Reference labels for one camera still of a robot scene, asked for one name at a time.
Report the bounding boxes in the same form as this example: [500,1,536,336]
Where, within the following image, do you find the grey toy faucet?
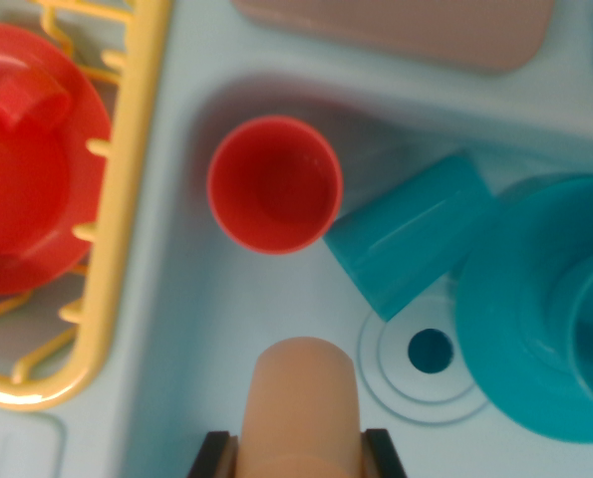
[230,0,561,76]

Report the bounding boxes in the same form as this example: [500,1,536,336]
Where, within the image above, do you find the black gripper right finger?
[360,427,410,478]

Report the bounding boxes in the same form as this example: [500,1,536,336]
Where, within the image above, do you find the beige detergent bottle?
[235,336,365,478]

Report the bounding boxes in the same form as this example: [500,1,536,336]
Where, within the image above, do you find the pale yellow dish rack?
[0,0,172,413]

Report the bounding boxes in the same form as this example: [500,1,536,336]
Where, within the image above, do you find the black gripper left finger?
[188,430,240,478]

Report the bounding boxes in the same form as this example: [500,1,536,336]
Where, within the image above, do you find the red plastic mug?
[0,74,76,260]

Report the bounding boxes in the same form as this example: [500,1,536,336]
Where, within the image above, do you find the teal plastic plate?
[453,172,593,444]

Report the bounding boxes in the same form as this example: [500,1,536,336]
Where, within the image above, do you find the red plastic plate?
[0,22,114,298]

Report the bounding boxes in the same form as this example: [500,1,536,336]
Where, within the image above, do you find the red plastic tumbler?
[205,115,346,256]

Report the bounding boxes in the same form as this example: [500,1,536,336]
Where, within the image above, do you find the light blue toy sink unit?
[0,0,593,478]

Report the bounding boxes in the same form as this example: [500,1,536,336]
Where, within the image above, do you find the teal plastic tumbler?
[323,153,496,323]

